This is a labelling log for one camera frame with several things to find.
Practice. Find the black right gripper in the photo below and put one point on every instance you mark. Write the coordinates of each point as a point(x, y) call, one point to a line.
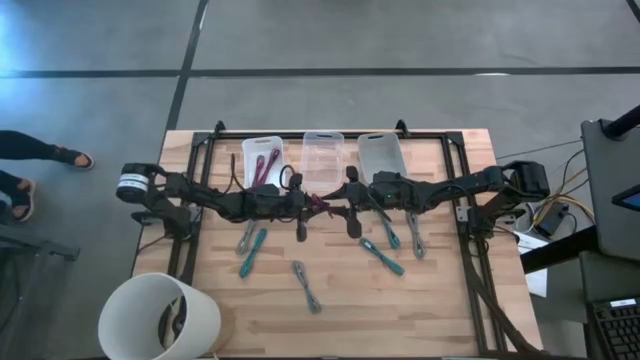
point(364, 197)

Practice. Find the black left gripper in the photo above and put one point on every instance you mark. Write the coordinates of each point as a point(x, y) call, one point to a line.
point(287, 204)

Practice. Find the grey utensil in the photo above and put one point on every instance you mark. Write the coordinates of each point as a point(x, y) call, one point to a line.
point(245, 240)

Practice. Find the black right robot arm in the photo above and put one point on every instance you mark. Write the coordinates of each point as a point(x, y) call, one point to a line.
point(450, 190)

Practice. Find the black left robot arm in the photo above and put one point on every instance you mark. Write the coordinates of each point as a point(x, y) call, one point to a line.
point(215, 195)

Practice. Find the clear plastic bin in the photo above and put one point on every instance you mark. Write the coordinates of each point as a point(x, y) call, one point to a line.
point(322, 160)

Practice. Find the pale grey plastic bin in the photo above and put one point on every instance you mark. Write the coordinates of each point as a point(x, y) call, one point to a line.
point(380, 155)

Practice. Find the white plastic bin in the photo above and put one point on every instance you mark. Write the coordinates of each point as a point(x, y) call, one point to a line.
point(250, 150)

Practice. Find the black power adapter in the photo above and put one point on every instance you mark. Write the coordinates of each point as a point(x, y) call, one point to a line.
point(550, 222)

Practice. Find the white paper sheet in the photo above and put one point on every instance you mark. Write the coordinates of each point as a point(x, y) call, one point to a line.
point(537, 285)

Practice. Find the black desk bar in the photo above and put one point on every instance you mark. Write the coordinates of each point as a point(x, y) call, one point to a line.
point(560, 250)

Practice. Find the white round waste bin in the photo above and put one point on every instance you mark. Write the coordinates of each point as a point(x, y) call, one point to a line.
point(130, 310)

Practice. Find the grey metal cabinet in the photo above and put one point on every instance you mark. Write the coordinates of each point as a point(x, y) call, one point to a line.
point(600, 200)

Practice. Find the black pole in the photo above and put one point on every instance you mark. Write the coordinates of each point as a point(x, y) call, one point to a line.
point(622, 125)

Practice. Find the tablet with blue screen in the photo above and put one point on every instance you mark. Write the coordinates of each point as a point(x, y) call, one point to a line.
point(631, 200)

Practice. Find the black keyboard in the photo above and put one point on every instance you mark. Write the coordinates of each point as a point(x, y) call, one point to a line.
point(617, 330)

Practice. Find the black metal stand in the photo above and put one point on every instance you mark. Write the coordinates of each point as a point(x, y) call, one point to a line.
point(40, 247)

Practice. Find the person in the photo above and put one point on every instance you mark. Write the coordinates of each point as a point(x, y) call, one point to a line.
point(30, 145)

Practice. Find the black aluminium table frame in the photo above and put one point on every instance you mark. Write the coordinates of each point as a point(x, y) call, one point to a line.
point(425, 135)

